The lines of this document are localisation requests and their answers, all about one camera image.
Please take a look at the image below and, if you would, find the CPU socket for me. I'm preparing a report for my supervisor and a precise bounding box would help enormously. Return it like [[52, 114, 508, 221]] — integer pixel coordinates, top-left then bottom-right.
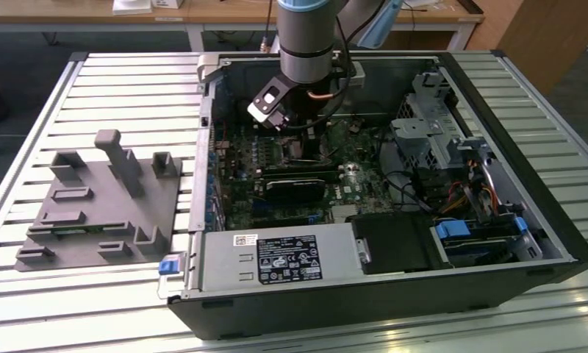
[[278, 135, 334, 165]]

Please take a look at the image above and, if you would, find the black RAM stick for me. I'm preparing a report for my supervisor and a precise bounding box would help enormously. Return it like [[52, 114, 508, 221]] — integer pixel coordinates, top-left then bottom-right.
[[259, 165, 340, 182]]

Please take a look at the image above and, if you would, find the green motherboard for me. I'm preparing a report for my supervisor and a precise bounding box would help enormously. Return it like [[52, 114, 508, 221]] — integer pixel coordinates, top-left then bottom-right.
[[210, 117, 398, 232]]

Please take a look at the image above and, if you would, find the silver metal drive cage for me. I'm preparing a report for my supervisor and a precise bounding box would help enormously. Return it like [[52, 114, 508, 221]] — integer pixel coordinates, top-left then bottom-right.
[[390, 71, 496, 172]]

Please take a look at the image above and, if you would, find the black graphics card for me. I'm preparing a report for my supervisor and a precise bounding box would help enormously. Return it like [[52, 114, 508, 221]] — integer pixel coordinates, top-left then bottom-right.
[[262, 176, 327, 203]]

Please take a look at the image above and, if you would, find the pale blue teach pendant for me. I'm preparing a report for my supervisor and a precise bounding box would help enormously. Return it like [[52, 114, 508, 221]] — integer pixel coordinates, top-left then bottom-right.
[[360, 0, 404, 49]]

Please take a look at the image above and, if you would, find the small silver heatsink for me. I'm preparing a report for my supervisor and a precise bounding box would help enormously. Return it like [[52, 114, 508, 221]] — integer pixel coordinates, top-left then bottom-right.
[[331, 205, 362, 221]]

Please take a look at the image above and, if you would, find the black plastic shroud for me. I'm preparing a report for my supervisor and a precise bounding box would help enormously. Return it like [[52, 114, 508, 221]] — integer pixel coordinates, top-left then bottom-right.
[[346, 213, 452, 277]]

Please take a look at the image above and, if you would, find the hard disk in blue carrier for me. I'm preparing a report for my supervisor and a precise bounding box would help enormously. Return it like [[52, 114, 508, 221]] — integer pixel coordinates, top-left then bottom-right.
[[434, 218, 519, 264]]

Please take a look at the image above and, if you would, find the silver power supply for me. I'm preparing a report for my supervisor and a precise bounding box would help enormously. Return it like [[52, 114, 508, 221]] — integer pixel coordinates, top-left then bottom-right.
[[191, 222, 367, 295]]

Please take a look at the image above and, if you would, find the grey parts rack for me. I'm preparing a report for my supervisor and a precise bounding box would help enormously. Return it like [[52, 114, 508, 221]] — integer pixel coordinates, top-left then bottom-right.
[[15, 129, 183, 273]]

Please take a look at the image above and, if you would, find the blue case latch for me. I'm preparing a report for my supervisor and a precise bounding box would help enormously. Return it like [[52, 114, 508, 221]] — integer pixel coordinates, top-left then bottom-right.
[[159, 257, 183, 277]]

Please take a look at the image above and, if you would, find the wooden cabinet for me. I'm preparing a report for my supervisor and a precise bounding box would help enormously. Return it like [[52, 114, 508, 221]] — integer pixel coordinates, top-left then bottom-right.
[[463, 0, 588, 95]]

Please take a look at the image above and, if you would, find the black PC case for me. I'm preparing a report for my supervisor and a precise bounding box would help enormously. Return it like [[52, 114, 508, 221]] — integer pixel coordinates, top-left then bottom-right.
[[165, 50, 588, 341]]

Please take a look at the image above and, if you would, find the wooden desk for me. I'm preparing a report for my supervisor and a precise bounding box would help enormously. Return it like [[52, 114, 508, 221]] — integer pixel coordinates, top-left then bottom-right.
[[0, 0, 487, 52]]

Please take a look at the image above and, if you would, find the green RAM stick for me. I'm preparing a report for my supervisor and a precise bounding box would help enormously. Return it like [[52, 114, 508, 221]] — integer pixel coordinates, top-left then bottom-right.
[[53, 227, 107, 235]]

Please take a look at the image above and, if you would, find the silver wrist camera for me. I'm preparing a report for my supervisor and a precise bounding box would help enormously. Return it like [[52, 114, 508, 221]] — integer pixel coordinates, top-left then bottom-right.
[[247, 75, 295, 129]]

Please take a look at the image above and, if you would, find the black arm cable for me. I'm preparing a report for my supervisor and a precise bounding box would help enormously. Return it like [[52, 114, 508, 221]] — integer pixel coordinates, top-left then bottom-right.
[[282, 0, 368, 130]]

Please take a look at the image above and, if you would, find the grey case handle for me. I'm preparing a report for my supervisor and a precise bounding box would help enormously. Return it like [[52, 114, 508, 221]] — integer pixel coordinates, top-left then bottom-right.
[[195, 53, 227, 84]]

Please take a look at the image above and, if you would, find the black cable bundle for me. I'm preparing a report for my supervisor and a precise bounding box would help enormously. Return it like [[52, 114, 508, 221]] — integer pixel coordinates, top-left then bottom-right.
[[383, 171, 438, 215]]

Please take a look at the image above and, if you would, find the coloured wire bundle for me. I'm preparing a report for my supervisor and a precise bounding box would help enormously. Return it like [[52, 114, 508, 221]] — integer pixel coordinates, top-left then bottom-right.
[[440, 157, 502, 218]]

